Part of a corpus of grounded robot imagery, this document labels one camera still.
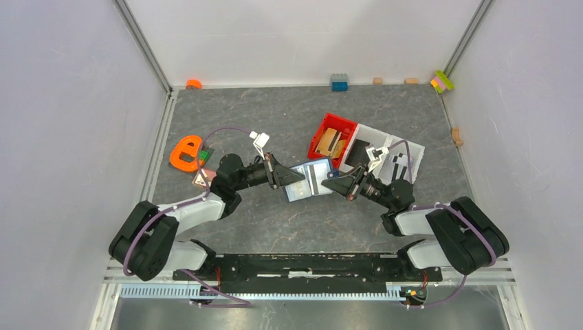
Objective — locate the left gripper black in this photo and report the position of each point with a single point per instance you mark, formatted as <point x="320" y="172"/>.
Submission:
<point x="278" y="174"/>

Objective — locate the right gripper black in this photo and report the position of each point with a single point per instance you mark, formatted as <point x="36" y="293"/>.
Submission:
<point x="350" y="184"/>

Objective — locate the silver VIP credit card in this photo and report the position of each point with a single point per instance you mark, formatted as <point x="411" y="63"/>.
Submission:
<point x="305" y="182"/>

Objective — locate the navy blue card holder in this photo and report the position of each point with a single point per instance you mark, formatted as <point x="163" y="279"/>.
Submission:
<point x="309" y="180"/>

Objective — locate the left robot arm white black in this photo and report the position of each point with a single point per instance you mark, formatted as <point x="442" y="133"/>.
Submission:
<point x="145" y="245"/>

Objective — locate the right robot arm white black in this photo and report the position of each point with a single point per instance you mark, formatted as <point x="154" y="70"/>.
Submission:
<point x="464" y="237"/>

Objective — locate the black white cards in bin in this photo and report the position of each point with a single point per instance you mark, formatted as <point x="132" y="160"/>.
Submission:
<point x="400" y="165"/>

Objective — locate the white plastic bin left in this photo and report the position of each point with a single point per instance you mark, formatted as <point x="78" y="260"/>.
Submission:
<point x="363" y="137"/>

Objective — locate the white plastic bin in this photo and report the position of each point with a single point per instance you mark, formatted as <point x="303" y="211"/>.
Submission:
<point x="363" y="137"/>
<point x="412" y="150"/>

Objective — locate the red plastic bin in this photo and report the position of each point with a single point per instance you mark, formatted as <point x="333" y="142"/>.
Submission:
<point x="330" y="120"/>

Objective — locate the white plastic bin right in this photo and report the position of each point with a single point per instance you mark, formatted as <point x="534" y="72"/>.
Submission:
<point x="412" y="150"/>

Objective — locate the green toy block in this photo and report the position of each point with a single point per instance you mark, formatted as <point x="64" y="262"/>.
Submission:
<point x="204" y="155"/>

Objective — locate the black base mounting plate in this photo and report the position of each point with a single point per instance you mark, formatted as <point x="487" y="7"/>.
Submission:
<point x="320" y="273"/>

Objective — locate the blue grey toy brick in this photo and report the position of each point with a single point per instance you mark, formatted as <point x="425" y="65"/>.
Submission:
<point x="339" y="82"/>

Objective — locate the orange plastic letter shape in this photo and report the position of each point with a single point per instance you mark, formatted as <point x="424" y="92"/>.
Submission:
<point x="184" y="156"/>

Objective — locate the curved tan wooden piece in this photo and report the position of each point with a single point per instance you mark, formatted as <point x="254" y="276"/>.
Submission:
<point x="456" y="137"/>

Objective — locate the orange round cap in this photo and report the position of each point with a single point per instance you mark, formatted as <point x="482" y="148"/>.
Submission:
<point x="193" y="84"/>

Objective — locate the green pink toy brick stack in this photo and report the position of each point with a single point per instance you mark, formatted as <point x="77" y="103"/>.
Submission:
<point x="441" y="83"/>

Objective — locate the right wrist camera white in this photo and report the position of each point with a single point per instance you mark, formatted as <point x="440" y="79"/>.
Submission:
<point x="375" y="156"/>

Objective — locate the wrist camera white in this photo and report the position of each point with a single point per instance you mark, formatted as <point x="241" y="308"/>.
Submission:
<point x="259" y="141"/>
<point x="375" y="156"/>

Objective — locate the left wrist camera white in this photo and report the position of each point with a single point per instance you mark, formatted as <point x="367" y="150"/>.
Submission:
<point x="259" y="141"/>

